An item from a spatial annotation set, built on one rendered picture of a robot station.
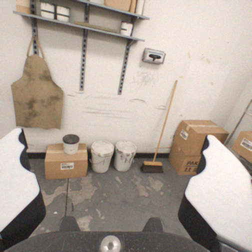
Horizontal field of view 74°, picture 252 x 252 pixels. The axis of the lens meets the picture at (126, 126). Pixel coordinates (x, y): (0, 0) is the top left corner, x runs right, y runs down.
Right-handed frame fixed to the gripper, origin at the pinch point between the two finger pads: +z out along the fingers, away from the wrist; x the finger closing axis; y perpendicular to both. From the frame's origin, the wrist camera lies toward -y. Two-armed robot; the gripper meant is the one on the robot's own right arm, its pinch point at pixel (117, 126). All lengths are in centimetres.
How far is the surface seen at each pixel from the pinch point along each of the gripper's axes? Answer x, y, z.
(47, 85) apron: -81, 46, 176
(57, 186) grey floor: -71, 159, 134
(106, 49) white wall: -17, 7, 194
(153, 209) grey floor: 46, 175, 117
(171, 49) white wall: 62, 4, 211
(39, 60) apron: -85, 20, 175
